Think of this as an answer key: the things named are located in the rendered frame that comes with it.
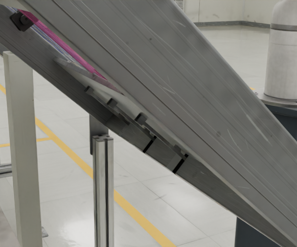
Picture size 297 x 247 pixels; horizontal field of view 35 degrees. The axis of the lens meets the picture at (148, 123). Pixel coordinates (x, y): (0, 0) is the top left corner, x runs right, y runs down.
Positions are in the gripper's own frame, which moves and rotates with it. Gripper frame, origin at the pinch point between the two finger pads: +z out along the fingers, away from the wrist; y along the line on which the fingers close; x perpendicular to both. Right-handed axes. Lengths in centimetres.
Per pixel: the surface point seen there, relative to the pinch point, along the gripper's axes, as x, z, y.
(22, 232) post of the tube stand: 52, 32, -37
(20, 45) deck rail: 5.1, 2.7, -8.3
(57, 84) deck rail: 16.1, 1.7, -8.9
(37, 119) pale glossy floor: 101, -1, -243
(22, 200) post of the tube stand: 44, 26, -36
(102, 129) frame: 34.2, -1.1, -15.9
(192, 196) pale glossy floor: 127, -26, -89
